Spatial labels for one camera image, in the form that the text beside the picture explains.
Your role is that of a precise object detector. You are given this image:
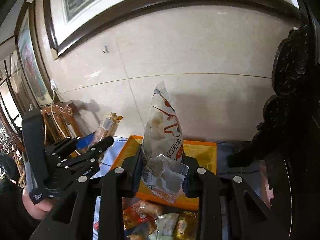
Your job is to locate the small framed picture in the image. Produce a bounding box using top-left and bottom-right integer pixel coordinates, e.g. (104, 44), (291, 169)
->
(17, 9), (52, 107)

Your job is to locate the orange storage box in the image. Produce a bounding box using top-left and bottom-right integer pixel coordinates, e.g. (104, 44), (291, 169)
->
(111, 135), (217, 211)

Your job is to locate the white translucent snack bag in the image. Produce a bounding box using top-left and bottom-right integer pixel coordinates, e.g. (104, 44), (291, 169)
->
(142, 82), (189, 204)

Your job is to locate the blue tablecloth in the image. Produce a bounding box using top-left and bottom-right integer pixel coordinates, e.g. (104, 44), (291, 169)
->
(92, 135), (263, 240)

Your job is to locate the carved brown wooden chair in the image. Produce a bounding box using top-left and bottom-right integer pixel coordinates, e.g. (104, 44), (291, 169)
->
(40, 102), (83, 146)

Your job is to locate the golden yellow snack bag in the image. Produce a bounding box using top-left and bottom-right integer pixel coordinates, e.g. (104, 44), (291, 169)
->
(174, 211), (198, 240)

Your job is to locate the red snack bag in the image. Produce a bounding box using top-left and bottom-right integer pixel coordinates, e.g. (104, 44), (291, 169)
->
(123, 200), (163, 230)

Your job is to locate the person's hand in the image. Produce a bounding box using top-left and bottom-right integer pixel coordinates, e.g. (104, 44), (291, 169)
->
(22, 187), (56, 220)

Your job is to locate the rice cracker packet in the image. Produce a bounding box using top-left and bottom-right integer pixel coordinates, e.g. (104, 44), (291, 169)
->
(88, 113), (123, 147)

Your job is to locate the carved dark wooden furniture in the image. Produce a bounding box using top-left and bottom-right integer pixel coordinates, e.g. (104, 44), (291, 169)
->
(228, 0), (319, 239)

